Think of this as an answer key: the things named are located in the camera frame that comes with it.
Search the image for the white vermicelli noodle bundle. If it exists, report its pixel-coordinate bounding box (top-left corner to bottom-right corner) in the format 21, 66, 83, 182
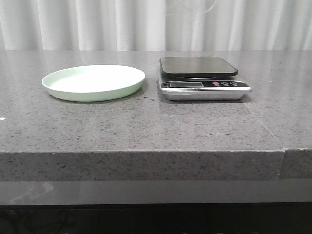
193, 0, 218, 14

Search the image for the black silver kitchen scale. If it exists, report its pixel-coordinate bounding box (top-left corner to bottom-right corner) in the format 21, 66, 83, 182
159, 56, 252, 101

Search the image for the pale green round plate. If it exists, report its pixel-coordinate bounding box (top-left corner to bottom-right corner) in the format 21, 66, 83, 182
42, 65, 146, 102

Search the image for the white pleated curtain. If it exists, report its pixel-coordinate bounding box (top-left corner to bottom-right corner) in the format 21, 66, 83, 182
0, 0, 312, 51

